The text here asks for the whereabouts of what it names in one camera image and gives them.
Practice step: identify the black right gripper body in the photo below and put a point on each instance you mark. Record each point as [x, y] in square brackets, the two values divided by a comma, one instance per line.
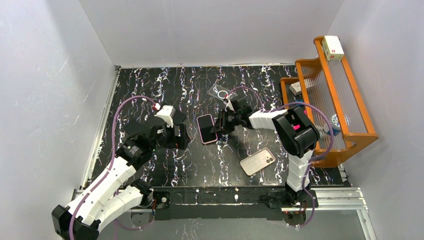
[227, 119]

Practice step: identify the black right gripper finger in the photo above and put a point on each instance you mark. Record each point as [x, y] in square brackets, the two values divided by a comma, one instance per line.
[222, 116]
[223, 127]

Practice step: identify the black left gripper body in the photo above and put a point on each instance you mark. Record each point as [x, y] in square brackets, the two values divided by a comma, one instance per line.
[173, 131]

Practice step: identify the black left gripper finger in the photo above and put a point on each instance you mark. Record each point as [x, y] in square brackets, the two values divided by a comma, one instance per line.
[173, 142]
[179, 126]

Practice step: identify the pink phone case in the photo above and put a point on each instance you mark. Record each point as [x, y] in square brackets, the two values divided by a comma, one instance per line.
[198, 127]

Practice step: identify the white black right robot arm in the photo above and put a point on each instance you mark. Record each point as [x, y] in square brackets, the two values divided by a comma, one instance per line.
[297, 133]

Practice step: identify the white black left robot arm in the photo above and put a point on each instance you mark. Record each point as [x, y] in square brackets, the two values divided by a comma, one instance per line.
[88, 214]

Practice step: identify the clear magsafe phone case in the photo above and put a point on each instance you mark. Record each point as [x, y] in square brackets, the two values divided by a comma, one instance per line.
[220, 93]

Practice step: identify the beige phone case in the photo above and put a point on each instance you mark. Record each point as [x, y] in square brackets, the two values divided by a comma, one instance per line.
[257, 161]

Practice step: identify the blue small block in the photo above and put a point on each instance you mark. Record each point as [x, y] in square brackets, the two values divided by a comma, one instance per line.
[298, 101]

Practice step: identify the grey white small box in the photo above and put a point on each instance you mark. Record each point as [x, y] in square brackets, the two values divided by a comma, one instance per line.
[295, 88]

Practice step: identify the orange wooden shelf rack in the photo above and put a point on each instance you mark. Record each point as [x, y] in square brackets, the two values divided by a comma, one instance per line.
[330, 86]

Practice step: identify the blue white tape roll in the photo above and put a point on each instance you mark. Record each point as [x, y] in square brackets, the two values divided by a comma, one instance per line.
[335, 125]

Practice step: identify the white box with red label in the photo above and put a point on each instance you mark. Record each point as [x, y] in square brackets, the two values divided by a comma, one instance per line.
[332, 47]

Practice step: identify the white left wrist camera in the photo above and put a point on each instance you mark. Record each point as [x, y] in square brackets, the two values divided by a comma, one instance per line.
[166, 113]

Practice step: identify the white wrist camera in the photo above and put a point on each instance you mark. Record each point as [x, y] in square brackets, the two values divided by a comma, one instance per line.
[166, 113]
[228, 102]

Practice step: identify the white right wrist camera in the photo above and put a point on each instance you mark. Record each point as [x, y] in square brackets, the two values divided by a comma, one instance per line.
[228, 102]

